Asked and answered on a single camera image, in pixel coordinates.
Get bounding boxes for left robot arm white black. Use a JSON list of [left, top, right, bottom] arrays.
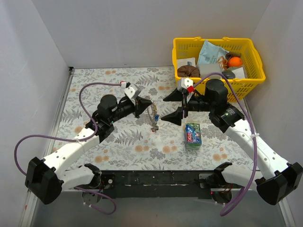
[[25, 95, 152, 205]]

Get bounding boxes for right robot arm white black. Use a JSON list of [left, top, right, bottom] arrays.
[[162, 78, 303, 205]]

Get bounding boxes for key with blue tag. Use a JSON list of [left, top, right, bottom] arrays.
[[154, 114, 159, 121]]

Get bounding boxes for brown round item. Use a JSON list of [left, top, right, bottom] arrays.
[[177, 65, 200, 78]]

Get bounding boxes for green sponge pack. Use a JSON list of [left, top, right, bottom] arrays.
[[185, 123, 202, 149]]

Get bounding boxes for floral table mat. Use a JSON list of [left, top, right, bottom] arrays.
[[53, 67, 253, 170]]

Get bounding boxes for white paper in basket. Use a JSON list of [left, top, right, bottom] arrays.
[[177, 57, 196, 69]]

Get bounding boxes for grey box in basket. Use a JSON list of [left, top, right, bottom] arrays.
[[197, 63, 222, 78]]

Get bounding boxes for yellow plastic basket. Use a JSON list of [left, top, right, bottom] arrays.
[[172, 37, 266, 100]]

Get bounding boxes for light blue pouch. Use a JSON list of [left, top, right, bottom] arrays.
[[197, 40, 229, 64]]

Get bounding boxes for orange fruit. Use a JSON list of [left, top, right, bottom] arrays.
[[228, 56, 242, 67]]

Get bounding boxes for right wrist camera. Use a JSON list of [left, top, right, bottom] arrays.
[[177, 77, 195, 98]]

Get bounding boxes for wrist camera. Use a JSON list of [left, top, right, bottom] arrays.
[[124, 83, 141, 105], [177, 77, 195, 98]]

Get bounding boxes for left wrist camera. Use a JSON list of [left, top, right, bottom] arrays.
[[124, 83, 141, 105]]

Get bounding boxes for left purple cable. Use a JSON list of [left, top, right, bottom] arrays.
[[14, 81, 127, 215]]

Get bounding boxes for purple cable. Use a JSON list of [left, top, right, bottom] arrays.
[[14, 81, 127, 215], [193, 72, 258, 217]]

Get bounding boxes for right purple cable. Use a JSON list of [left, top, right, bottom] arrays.
[[193, 72, 258, 217]]

